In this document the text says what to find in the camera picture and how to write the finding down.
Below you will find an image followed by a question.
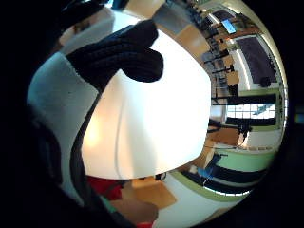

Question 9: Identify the red cloth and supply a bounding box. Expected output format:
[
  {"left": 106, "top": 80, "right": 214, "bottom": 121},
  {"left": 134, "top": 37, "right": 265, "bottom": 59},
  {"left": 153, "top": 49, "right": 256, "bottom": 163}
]
[{"left": 86, "top": 176, "right": 125, "bottom": 201}]

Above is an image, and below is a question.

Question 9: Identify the light wooden chair seat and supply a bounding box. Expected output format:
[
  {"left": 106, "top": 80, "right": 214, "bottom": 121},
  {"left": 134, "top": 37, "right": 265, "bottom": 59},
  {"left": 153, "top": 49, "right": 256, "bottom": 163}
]
[{"left": 130, "top": 176, "right": 178, "bottom": 210}]

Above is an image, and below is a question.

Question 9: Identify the wooden table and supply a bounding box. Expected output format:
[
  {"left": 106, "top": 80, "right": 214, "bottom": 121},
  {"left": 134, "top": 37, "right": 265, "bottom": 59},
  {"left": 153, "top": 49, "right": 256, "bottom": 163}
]
[
  {"left": 123, "top": 0, "right": 167, "bottom": 19},
  {"left": 174, "top": 24, "right": 211, "bottom": 63}
]

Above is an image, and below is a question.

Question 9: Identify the brown wooden desk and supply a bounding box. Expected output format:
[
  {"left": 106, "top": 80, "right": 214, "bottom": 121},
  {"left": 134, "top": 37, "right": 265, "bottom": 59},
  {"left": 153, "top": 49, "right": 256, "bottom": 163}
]
[{"left": 206, "top": 126, "right": 243, "bottom": 147}]

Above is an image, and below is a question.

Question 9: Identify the bright grid window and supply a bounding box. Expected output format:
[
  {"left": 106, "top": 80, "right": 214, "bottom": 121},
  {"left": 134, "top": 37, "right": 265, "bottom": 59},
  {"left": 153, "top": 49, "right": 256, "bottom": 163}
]
[{"left": 225, "top": 103, "right": 277, "bottom": 121}]

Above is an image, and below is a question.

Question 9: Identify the blue screen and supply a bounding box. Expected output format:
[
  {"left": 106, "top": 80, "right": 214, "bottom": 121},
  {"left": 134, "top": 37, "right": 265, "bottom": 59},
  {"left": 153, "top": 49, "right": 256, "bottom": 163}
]
[{"left": 220, "top": 18, "right": 238, "bottom": 34}]

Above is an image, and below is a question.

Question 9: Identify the dark wall board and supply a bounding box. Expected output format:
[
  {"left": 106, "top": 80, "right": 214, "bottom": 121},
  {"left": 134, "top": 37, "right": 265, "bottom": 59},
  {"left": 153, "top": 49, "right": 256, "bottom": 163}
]
[{"left": 235, "top": 35, "right": 278, "bottom": 86}]

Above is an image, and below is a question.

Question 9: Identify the blue object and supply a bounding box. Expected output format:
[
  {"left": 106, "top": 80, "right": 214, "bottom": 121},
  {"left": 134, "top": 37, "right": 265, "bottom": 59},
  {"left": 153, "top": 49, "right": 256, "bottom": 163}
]
[{"left": 197, "top": 166, "right": 215, "bottom": 182}]

